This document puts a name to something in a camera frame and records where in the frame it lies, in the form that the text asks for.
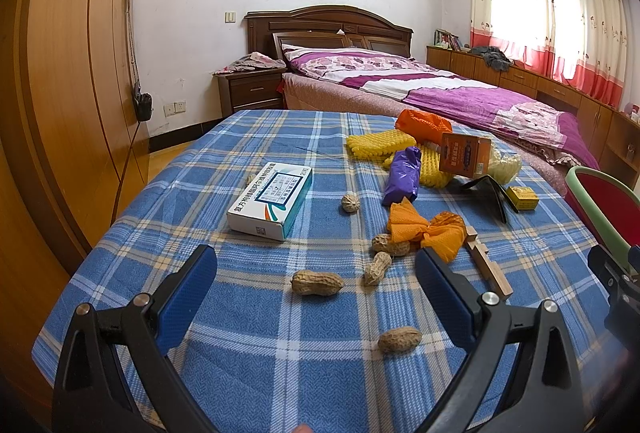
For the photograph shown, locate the small yellow box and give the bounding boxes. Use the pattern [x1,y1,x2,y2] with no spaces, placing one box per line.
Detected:
[506,186,539,211]

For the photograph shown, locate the wooden notched stick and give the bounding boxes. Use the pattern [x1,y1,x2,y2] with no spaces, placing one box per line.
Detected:
[464,225,513,300]

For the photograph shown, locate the cream plastic bag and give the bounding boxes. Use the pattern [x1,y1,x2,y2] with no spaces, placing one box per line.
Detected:
[488,145,522,186]

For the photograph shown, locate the orange cardboard box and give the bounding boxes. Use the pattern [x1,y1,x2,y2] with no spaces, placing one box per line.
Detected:
[439,133,491,179]

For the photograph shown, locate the yellow foam net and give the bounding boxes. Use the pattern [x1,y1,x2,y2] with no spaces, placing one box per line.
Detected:
[380,142,454,191]
[346,129,416,161]

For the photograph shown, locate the purple plastic wrapper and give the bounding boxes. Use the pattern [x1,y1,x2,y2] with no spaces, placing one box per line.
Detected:
[382,146,422,207]

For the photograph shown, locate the orange mesh bag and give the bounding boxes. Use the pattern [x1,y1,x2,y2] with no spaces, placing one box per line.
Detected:
[395,109,452,145]

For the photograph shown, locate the white teal medicine box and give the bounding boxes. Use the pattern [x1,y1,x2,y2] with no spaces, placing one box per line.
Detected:
[227,162,312,241]

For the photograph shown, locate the red bin green rim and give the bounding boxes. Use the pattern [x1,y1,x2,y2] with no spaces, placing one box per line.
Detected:
[565,167,640,276]

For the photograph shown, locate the long wooden low cabinet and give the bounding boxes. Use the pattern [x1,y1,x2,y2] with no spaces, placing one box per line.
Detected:
[426,45,639,190]

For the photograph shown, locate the peanut near front edge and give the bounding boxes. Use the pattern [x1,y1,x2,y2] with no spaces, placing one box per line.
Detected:
[378,326,422,354]

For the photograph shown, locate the black folded card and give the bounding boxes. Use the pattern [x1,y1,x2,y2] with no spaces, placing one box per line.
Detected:
[449,174,520,224]

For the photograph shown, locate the peanut middle upright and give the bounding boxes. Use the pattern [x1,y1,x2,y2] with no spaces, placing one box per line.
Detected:
[363,251,393,287]

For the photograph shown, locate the peanut beside orange wrapper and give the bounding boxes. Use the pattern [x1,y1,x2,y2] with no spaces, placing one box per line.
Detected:
[371,234,411,257]

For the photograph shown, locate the purple floral quilt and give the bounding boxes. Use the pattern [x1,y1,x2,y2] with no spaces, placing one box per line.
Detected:
[281,43,599,169]

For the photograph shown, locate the blue plaid tablecloth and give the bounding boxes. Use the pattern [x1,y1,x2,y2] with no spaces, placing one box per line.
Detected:
[30,108,626,433]

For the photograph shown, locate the wooden wardrobe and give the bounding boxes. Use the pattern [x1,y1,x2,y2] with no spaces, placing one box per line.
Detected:
[1,0,149,273]

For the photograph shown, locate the peanut front centre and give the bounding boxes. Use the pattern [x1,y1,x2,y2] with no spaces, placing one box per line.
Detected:
[291,269,345,297]

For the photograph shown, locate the dark clothes pile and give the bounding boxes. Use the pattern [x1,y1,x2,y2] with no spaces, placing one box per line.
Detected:
[470,45,513,72]

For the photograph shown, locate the floral red curtains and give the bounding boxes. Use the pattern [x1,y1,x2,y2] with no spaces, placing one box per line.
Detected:
[470,0,629,108]

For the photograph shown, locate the walnut shell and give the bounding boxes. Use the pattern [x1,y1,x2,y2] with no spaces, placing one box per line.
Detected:
[341,194,360,214]

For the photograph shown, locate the photo frames on cabinet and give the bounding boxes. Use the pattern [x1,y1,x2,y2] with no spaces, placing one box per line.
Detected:
[434,29,463,52]

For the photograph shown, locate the dark wooden nightstand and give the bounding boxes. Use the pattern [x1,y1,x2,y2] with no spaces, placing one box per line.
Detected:
[215,68,285,118]

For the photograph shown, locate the wooden bed with headboard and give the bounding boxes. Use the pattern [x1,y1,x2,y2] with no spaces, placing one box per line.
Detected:
[245,5,599,192]

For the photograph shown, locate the folded clothes on nightstand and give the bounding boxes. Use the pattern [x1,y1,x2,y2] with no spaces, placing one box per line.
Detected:
[215,52,286,75]

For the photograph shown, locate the black charger on cord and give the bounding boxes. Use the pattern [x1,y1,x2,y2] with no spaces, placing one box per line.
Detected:
[132,81,153,122]

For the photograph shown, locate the wall power socket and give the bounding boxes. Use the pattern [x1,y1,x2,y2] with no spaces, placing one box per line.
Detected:
[163,101,186,117]

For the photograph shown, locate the wall light switch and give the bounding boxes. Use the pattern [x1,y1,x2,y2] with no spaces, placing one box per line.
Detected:
[224,11,236,24]

